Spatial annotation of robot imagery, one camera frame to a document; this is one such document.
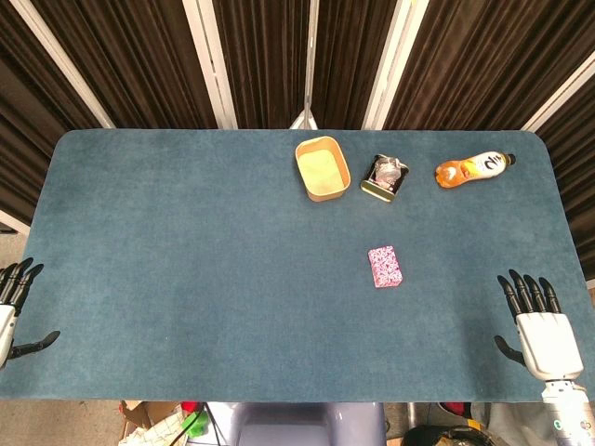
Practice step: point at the green rectangular metal tin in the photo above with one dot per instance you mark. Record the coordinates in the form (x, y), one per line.
(377, 191)

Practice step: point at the brown cardboard box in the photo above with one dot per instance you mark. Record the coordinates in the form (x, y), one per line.
(149, 425)

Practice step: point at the thin white frame post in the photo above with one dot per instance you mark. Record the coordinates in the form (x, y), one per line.
(310, 56)

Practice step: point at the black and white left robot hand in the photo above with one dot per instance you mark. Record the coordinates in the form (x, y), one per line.
(5, 320)

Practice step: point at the orange drink plastic bottle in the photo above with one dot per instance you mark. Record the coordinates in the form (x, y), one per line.
(469, 169)

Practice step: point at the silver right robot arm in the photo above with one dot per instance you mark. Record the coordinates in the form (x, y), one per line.
(569, 413)

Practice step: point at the blue table cloth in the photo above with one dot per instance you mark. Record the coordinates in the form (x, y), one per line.
(186, 279)

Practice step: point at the brown paper food box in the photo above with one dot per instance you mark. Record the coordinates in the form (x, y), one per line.
(323, 169)

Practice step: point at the green plastic object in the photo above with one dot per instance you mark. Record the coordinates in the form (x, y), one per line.
(195, 425)

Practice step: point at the clear round plastic jar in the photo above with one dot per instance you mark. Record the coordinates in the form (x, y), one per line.
(388, 169)

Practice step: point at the pink patterned box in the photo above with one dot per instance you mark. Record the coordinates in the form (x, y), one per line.
(385, 267)

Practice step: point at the grey robot torso base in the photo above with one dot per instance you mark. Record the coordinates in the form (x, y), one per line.
(307, 425)

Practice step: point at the black and yellow bag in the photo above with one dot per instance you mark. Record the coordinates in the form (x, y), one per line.
(441, 436)

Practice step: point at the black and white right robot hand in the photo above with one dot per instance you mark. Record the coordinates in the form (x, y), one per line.
(548, 341)

